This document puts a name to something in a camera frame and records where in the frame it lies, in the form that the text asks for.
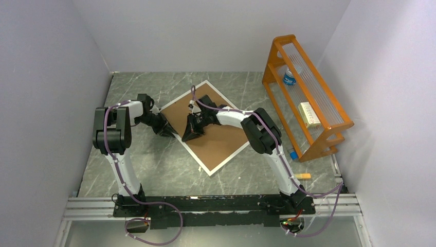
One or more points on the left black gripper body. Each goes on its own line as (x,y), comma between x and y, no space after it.
(157,122)

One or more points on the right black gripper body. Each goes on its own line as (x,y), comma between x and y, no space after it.
(200,122)

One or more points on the brown backing board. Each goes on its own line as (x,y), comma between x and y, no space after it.
(218,143)

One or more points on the silver picture frame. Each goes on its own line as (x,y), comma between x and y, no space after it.
(211,170)

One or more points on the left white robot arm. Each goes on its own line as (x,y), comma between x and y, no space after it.
(112,136)

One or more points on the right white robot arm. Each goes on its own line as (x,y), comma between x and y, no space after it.
(263,136)

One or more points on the blue capped tube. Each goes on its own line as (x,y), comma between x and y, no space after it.
(292,153)

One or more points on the blue white can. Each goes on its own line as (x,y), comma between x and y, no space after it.
(288,78)

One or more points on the yellow stick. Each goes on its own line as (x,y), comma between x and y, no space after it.
(303,176)

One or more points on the orange wooden shelf rack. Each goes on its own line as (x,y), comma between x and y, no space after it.
(312,143)

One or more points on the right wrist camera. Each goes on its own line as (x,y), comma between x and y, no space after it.
(202,105)

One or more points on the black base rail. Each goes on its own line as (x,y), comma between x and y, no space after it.
(190,211)

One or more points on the aluminium extrusion rail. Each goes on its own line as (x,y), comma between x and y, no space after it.
(101,209)

